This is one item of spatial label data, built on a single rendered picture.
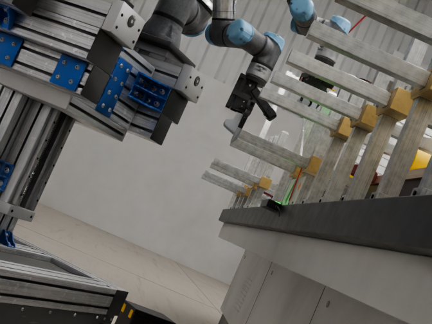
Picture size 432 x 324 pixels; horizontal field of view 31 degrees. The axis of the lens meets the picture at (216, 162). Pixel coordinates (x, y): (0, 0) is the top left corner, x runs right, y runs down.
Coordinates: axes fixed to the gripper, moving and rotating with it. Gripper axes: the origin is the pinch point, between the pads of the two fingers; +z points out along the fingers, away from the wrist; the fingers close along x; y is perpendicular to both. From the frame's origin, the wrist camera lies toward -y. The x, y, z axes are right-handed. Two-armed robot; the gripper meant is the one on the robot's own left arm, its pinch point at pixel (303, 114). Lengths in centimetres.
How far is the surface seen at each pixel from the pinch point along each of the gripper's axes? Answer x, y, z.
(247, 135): 19.6, -9.3, 15.9
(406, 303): 43, -139, 43
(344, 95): -3.9, -13.4, -9.2
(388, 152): -6.3, -45.3, 6.6
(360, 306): -8, -59, 49
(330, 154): 5.8, -37.0, 13.5
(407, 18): 55, -129, 4
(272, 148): 11.6, -12.3, 16.5
